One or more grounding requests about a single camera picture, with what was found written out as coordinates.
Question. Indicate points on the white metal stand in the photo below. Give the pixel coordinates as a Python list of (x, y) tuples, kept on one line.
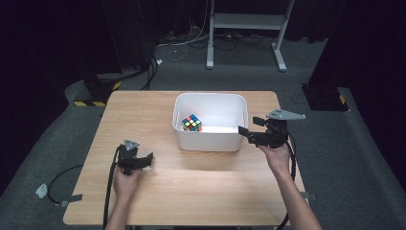
[(245, 21)]

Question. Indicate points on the multicoloured puzzle cube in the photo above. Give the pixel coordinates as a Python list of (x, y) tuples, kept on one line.
[(192, 123)]

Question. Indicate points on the person's right hand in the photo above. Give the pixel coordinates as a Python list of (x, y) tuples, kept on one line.
[(278, 158)]

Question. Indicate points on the black base with yellow stripes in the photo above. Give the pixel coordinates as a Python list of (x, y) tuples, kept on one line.
[(99, 91)]

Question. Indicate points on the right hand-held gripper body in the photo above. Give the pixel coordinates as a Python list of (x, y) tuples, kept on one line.
[(275, 132)]

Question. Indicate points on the white tag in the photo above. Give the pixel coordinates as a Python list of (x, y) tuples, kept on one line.
[(41, 190)]

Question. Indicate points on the black square base plate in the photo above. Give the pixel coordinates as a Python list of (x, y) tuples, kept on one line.
[(325, 97)]

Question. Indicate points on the person's left hand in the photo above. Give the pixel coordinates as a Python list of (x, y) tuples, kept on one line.
[(125, 183)]

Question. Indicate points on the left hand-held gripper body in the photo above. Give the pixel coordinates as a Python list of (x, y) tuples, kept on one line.
[(127, 158)]

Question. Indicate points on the grey tape strip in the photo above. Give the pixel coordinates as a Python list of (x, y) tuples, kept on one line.
[(312, 196), (72, 199)]

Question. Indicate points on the white plastic bin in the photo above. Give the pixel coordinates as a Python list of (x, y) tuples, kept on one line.
[(220, 134)]

